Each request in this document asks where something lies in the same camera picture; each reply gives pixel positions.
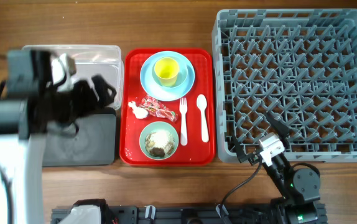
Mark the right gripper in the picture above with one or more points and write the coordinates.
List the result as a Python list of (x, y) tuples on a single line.
[(242, 155)]

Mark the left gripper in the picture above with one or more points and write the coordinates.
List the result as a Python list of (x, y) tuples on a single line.
[(89, 101)]

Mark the white tissue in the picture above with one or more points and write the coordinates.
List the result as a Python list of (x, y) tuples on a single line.
[(140, 113)]

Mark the red candy wrapper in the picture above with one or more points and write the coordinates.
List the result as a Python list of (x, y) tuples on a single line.
[(157, 109)]

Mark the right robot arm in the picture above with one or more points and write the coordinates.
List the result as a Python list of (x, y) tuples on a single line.
[(298, 184)]

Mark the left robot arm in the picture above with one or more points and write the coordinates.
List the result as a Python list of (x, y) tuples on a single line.
[(22, 143)]

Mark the grey dishwasher rack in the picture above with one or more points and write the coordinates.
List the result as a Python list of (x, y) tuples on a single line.
[(300, 65)]

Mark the black plastic bin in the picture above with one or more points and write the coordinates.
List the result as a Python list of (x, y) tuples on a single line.
[(89, 141)]

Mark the clear plastic storage box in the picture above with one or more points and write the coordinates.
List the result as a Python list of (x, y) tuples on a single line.
[(90, 60)]

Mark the white plastic spoon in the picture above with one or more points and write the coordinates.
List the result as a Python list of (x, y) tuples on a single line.
[(202, 104)]

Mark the white plastic fork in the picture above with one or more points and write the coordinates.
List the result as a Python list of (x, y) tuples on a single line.
[(183, 130)]

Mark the green bowl with food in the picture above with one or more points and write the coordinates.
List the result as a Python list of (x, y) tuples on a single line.
[(159, 140)]

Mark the red plastic tray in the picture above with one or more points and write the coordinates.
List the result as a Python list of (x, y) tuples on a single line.
[(196, 152)]

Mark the light blue plate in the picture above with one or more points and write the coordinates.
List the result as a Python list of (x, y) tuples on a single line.
[(153, 89)]

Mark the yellow plastic cup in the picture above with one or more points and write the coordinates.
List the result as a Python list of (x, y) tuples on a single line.
[(167, 70)]

